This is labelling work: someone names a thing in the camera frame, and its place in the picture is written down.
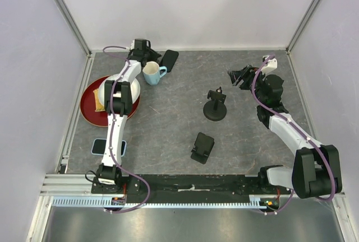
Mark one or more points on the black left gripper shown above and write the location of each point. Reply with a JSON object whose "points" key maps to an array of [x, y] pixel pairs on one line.
{"points": [[153, 54]]}

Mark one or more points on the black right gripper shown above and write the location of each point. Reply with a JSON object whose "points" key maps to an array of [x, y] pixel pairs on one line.
{"points": [[246, 74]]}

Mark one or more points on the black smartphone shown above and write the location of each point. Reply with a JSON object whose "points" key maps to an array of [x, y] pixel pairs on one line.
{"points": [[169, 59]]}

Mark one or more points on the black round-base phone stand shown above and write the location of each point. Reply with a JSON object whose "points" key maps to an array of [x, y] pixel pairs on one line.
{"points": [[215, 109]]}

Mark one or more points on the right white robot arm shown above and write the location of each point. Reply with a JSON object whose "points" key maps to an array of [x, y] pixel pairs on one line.
{"points": [[316, 168]]}

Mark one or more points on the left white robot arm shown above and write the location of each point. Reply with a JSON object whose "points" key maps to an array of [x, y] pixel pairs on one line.
{"points": [[118, 99]]}

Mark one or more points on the black folding phone stand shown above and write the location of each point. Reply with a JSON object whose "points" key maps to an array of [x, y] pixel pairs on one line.
{"points": [[202, 148]]}

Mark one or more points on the light blue ceramic mug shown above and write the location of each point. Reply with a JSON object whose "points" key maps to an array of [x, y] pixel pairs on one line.
{"points": [[153, 72]]}

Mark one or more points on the white paper plate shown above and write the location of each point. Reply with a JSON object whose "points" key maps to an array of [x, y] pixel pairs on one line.
{"points": [[135, 87]]}

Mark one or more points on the yellow sponge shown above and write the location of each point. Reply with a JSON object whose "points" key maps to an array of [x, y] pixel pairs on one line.
{"points": [[99, 100]]}

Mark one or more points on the red round tray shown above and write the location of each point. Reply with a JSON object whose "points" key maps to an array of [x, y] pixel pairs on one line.
{"points": [[87, 106]]}

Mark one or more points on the blue-cased smartphone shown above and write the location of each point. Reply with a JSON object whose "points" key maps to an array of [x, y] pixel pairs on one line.
{"points": [[98, 147]]}

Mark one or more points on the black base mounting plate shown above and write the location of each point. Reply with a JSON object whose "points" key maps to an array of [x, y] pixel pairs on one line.
{"points": [[191, 188]]}

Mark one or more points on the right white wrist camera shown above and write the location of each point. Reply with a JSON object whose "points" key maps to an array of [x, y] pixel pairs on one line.
{"points": [[270, 65]]}

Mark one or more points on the light blue cable duct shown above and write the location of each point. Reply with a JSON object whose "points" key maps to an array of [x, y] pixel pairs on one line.
{"points": [[110, 202]]}

